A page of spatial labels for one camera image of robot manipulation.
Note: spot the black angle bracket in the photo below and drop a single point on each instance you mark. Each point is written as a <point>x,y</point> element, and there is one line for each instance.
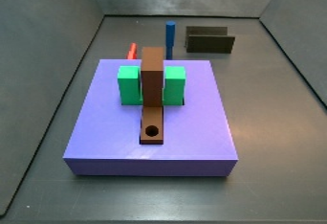
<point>209,40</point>

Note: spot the green right block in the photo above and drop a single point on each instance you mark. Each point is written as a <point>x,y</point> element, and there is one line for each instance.
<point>176,77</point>

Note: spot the green left block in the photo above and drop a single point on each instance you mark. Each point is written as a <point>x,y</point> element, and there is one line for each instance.
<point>129,85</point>

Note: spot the purple board block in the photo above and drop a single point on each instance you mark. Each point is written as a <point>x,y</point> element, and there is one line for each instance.
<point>198,147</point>

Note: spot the red cylinder peg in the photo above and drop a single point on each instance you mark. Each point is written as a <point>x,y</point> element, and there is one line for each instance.
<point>132,54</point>

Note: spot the green block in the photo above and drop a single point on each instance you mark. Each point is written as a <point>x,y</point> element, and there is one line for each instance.
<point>129,85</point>
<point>176,77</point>

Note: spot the blue cylinder peg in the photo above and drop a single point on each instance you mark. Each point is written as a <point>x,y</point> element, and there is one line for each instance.
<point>170,38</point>

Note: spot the brown L-shaped block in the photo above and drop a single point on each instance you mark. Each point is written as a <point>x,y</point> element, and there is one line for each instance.
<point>153,85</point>

